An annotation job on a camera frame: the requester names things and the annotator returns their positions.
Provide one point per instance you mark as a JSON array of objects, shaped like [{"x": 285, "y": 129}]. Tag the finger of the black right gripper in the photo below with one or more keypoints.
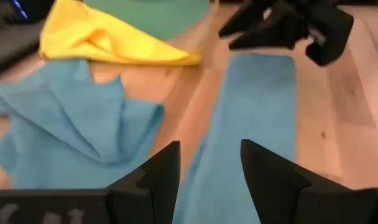
[
  {"x": 248, "y": 18},
  {"x": 276, "y": 34}
]

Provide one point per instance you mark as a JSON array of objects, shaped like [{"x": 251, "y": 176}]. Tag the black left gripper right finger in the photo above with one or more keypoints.
[{"x": 285, "y": 199}]

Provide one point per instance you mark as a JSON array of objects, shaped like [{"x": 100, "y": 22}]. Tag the blue microfiber towel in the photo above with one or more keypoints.
[
  {"x": 257, "y": 102},
  {"x": 67, "y": 130}
]

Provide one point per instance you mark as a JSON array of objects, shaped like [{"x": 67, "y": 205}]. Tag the yellow microfiber towel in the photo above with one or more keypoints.
[{"x": 114, "y": 40}]

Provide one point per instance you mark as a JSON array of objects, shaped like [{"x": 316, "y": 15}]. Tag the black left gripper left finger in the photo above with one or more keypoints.
[{"x": 151, "y": 199}]

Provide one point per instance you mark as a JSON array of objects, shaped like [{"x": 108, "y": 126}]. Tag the teal translucent plastic bin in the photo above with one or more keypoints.
[{"x": 151, "y": 15}]

